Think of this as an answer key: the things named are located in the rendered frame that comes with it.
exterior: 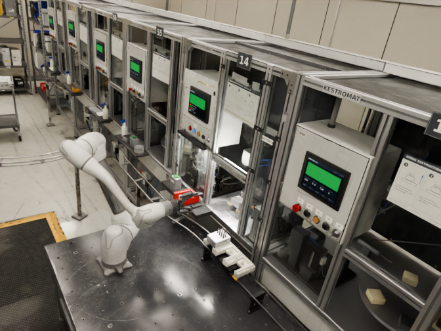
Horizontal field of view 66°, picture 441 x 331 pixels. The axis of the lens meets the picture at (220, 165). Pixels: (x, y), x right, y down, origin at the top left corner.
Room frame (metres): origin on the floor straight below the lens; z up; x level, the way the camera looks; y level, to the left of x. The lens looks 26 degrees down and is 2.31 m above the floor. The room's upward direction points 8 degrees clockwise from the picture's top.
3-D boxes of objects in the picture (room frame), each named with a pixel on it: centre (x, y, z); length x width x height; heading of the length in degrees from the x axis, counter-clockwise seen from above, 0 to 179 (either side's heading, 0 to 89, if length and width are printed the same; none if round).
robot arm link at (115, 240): (1.67, 0.60, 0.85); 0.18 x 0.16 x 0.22; 172
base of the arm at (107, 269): (1.64, 0.59, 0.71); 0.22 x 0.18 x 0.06; 40
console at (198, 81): (2.39, 0.13, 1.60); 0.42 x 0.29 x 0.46; 40
